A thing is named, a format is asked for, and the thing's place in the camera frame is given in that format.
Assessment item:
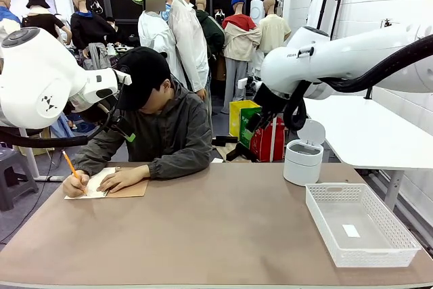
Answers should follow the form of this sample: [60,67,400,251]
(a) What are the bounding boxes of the bald mannequin cream shirt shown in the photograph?
[258,0,292,56]

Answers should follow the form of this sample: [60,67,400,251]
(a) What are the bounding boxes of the person's left hand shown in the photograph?
[97,165,150,194]

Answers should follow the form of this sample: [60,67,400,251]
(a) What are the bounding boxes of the black baseball cap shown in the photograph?
[116,47,172,111]

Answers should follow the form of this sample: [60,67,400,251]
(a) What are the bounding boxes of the tall brown-haired mannequin white shirt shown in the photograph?
[168,0,210,100]

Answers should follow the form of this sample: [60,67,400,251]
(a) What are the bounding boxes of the coloured storage boxes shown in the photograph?
[249,119,286,162]
[229,99,261,139]

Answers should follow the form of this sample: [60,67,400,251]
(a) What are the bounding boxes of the small white rectangular label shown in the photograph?
[341,223,361,238]

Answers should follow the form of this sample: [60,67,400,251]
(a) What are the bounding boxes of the mannequin black top cream collar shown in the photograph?
[20,1,72,45]

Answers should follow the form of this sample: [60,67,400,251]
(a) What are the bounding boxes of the spiral notebook brown cover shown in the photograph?
[64,166,150,200]

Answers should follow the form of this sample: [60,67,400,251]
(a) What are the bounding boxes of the white perforated plastic basket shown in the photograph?
[305,183,422,268]

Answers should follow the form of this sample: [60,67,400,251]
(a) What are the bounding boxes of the mannequin red beige jacket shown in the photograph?
[221,1,262,114]

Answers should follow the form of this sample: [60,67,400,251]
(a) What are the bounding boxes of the person's left forearm grey sleeve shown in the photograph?
[147,152,213,180]

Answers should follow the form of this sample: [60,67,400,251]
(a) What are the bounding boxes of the person in grey jacket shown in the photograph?
[70,47,213,180]

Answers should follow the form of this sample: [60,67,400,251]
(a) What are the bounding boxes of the white round lidded trash bin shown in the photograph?
[283,118,326,187]

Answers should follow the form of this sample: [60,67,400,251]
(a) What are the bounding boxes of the person's right forearm grey sleeve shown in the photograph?
[70,129,118,177]

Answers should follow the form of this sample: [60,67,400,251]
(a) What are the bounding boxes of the hanging grey garment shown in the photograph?
[88,42,112,70]

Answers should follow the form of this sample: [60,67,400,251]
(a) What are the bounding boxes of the mannequin white shirt blurred face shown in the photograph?
[137,0,177,58]

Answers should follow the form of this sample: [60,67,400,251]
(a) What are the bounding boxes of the large white side table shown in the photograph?
[303,94,433,211]

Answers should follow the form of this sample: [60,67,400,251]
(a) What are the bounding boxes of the mannequin dark green jacket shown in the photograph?
[195,0,226,66]

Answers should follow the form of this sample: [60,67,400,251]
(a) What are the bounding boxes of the black bar block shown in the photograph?
[212,135,238,150]

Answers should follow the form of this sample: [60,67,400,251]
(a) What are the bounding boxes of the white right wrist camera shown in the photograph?
[237,77,264,93]

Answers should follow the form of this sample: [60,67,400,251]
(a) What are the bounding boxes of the person's right hand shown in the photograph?
[62,169,91,198]

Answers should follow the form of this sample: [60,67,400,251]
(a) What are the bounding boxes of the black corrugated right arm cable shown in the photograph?
[283,34,433,131]

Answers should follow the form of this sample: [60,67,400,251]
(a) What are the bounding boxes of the white oval fan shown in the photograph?
[250,0,265,26]

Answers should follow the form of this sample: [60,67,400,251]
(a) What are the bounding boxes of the yellow pencil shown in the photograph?
[61,149,87,196]

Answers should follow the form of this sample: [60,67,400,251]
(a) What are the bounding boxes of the green recycling bag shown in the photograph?
[239,107,263,150]

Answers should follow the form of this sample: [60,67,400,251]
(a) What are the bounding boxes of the mannequin blue white top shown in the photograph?
[0,0,22,43]

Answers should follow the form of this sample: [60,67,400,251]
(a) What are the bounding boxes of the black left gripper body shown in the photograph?
[84,96,127,133]

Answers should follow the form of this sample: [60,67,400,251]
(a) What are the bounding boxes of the grey plastic stool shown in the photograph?
[0,146,39,211]

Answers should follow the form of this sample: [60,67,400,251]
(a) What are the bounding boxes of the bald mannequin black hoodie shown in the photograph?
[70,0,115,60]

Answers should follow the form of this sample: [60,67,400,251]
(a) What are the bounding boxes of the white desk frame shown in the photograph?
[18,128,65,182]

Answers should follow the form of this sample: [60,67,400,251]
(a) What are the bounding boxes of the masked background person in black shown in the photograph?
[104,16,128,46]

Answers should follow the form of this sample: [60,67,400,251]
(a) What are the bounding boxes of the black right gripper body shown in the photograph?
[253,83,288,119]

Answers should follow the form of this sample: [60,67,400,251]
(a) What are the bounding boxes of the black floor stand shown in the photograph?
[225,141,258,163]

